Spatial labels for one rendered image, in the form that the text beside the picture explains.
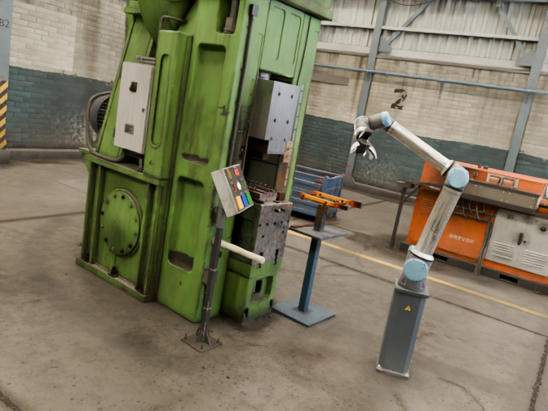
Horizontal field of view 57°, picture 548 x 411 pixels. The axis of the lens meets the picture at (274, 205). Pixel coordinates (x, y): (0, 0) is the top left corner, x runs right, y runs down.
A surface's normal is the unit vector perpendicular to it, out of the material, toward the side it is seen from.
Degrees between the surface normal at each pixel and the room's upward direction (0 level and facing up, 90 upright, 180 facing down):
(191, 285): 90
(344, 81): 90
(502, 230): 90
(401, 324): 90
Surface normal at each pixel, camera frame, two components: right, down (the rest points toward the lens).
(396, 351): -0.22, 0.16
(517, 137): -0.54, 0.08
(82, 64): 0.82, 0.26
